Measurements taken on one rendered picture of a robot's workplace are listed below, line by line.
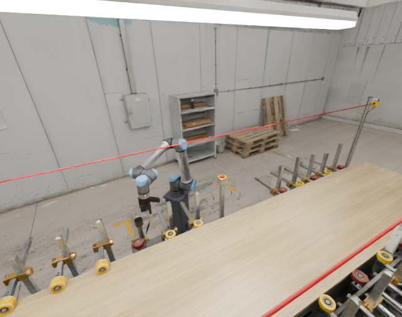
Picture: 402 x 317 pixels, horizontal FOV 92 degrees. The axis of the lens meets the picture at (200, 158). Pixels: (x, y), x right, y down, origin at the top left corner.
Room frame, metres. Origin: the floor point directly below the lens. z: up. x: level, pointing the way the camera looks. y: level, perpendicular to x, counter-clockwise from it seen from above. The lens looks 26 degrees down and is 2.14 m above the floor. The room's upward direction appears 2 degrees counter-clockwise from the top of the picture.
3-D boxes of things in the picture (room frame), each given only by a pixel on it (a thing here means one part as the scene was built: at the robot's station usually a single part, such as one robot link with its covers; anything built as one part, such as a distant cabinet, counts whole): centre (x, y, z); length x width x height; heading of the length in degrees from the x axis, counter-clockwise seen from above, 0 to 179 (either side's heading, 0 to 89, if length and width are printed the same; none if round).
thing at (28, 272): (0.80, 1.20, 0.95); 0.13 x 0.06 x 0.05; 116
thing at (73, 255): (0.91, 0.97, 0.95); 0.13 x 0.06 x 0.05; 116
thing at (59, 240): (0.92, 0.95, 0.91); 0.03 x 0.03 x 0.48; 26
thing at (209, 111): (4.22, 0.12, 0.78); 0.90 x 0.45 x 1.55; 121
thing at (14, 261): (0.81, 1.18, 0.87); 0.03 x 0.03 x 0.48; 26
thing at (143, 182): (1.25, 0.45, 1.31); 0.10 x 0.09 x 0.12; 160
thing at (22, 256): (0.85, 1.24, 0.95); 0.50 x 0.04 x 0.04; 26
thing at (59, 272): (0.96, 1.01, 0.95); 0.50 x 0.04 x 0.04; 26
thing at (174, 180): (2.07, 0.33, 0.79); 0.17 x 0.15 x 0.18; 70
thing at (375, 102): (2.32, -2.05, 1.20); 0.15 x 0.12 x 1.00; 116
